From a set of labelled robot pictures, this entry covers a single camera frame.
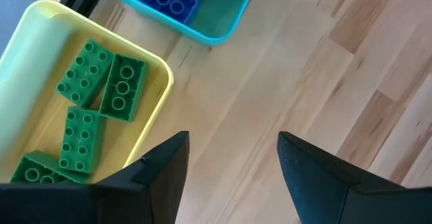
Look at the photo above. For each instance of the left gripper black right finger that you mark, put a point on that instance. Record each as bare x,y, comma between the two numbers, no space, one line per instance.
317,183

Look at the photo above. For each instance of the yellow plastic bin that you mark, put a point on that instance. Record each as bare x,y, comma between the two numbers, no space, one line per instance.
30,48

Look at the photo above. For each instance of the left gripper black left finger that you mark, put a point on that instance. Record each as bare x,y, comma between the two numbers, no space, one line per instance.
158,190

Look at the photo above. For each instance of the green toy brick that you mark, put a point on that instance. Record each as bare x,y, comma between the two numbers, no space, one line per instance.
86,72
81,139
123,87
37,170

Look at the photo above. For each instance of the teal plastic bin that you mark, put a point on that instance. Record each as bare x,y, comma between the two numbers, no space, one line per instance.
219,21

